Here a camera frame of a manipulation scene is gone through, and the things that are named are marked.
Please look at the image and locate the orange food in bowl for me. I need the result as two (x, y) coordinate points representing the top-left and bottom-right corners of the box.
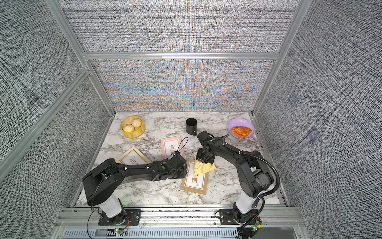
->
(231, 126), (252, 138)

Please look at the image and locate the pink picture frame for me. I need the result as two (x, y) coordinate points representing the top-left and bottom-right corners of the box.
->
(161, 136), (187, 159)

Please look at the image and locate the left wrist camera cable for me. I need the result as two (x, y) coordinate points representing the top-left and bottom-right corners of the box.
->
(167, 136), (189, 159)

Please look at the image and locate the aluminium front rail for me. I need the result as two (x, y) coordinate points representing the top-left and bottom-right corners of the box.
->
(51, 205), (309, 239)

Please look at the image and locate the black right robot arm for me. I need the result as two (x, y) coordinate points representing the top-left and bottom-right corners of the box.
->
(196, 131), (281, 224)

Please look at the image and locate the yellow bamboo steamer basket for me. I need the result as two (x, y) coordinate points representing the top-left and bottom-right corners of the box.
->
(120, 116), (146, 139)

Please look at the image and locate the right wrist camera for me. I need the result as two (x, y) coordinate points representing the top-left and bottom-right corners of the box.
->
(197, 130), (212, 146)

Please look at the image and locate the light wood picture frame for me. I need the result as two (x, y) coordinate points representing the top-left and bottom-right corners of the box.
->
(116, 146), (152, 165)

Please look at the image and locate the purple bowl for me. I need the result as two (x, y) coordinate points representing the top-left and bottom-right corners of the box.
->
(227, 118), (256, 139)

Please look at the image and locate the black corrugated cable conduit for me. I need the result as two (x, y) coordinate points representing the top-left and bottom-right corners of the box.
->
(220, 135), (281, 199)

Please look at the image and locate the left steamed bun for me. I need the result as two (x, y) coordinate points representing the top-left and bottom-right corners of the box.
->
(122, 124), (135, 132)

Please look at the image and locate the yellow microfibre cloth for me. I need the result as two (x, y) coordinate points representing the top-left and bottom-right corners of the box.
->
(194, 153), (217, 175)

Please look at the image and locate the steamed bun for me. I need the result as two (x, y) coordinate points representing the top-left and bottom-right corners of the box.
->
(122, 124), (135, 132)
(131, 118), (142, 128)

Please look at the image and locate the black mug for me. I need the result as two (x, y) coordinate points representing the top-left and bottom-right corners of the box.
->
(186, 118), (198, 136)

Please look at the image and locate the wooden picture frame deer print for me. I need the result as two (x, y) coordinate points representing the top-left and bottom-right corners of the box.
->
(181, 159), (209, 195)

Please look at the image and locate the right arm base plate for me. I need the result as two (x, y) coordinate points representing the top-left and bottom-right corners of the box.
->
(218, 209), (262, 225)

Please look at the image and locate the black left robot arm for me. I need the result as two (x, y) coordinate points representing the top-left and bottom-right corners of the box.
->
(83, 154), (187, 219)

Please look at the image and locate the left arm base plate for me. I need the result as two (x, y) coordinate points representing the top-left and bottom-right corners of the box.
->
(98, 209), (141, 226)

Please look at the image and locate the right steamed bun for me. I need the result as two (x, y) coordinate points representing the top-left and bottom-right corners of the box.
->
(131, 118), (142, 128)

